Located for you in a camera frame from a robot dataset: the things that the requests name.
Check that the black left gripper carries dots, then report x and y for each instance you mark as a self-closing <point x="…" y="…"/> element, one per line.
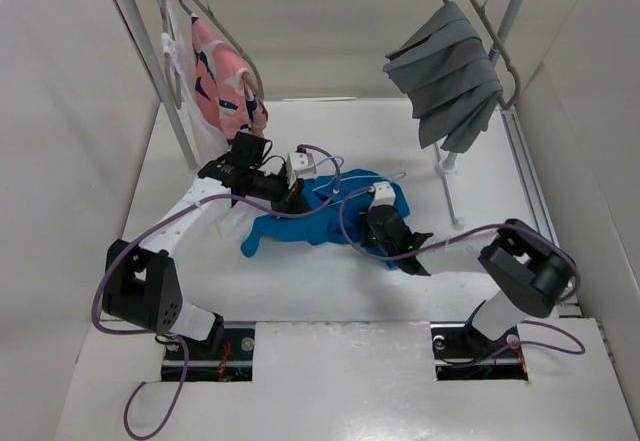
<point x="291" y="200"/>

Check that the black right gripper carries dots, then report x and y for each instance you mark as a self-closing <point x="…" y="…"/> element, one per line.
<point x="368" y="240"/>

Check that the blue t shirt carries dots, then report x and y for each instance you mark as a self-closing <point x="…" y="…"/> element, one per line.
<point x="330" y="225"/>

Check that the light blue wire hanger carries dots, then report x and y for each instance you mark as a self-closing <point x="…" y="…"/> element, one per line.
<point x="321" y="188"/>

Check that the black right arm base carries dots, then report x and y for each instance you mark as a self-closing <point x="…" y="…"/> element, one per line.
<point x="461" y="354"/>

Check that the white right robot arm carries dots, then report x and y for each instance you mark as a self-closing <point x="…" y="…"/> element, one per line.
<point x="531" y="273"/>

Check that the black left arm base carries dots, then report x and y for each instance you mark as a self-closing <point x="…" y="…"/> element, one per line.
<point x="231" y="362"/>

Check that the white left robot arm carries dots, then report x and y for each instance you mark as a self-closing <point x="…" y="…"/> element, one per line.
<point x="141" y="284"/>

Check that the grey hanger under grey garment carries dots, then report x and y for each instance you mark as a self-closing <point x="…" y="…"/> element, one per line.
<point x="498" y="49"/>

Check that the white hanging garment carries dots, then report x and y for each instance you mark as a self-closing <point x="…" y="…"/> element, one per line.
<point x="180" y="76"/>

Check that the pink patterned garment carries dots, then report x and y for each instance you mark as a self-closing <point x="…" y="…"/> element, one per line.
<point x="224" y="97"/>

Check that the grey hanging garment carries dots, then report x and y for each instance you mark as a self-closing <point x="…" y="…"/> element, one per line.
<point x="445" y="72"/>

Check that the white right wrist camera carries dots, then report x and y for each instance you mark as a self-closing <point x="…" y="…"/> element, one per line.
<point x="383" y="194"/>

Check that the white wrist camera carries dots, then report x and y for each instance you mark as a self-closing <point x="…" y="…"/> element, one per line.
<point x="383" y="194"/>
<point x="299" y="164"/>

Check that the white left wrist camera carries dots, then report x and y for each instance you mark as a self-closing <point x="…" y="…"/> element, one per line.
<point x="299" y="164"/>

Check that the aluminium rail right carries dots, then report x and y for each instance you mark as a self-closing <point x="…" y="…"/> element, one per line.
<point x="533" y="193"/>

